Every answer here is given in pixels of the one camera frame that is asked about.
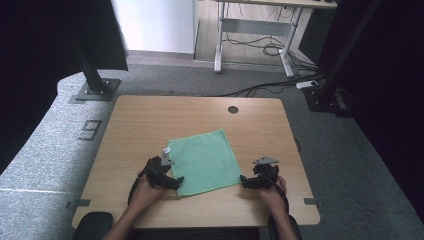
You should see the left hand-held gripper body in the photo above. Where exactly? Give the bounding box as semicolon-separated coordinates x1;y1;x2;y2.
145;152;176;188

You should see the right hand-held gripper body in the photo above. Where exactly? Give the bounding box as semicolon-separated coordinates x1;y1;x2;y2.
251;156;281;190

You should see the green cloth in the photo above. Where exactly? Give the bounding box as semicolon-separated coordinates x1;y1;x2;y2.
162;128;243;198

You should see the person's right hand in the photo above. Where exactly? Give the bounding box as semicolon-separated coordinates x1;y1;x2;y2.
258;175;289;215

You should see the person's left hand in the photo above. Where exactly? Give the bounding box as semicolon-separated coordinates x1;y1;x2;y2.
129;173;168;212

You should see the person's dark clothing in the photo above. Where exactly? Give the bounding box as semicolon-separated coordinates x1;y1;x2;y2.
126;227;262;240

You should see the grey tape strip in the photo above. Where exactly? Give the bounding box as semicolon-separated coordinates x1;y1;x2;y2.
303;197;325;208
65;198;92;211

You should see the black metal stand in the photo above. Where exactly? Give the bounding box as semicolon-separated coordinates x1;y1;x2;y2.
302;0;383;118
68;31;122;103

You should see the white power strip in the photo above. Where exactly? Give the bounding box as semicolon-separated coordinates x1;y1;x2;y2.
295;79;320;90

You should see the black curtain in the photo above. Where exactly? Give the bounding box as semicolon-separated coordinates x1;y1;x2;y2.
0;0;129;175
318;0;424;225

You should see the white cabinet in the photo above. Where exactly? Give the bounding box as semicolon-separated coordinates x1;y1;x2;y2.
111;0;199;55

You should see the black box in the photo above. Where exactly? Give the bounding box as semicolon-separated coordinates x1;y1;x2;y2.
297;8;335;65

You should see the long black floor cable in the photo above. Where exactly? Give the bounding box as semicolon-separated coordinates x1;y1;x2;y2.
218;74;327;98

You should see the tangle of black cables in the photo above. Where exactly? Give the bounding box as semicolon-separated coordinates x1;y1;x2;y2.
222;4;318;73

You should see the white desk frame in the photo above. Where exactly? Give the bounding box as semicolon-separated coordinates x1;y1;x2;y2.
213;0;338;79

